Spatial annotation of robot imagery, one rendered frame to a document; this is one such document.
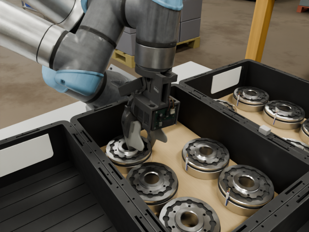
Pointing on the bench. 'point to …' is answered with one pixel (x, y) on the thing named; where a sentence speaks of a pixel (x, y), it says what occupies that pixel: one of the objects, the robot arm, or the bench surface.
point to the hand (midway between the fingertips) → (140, 145)
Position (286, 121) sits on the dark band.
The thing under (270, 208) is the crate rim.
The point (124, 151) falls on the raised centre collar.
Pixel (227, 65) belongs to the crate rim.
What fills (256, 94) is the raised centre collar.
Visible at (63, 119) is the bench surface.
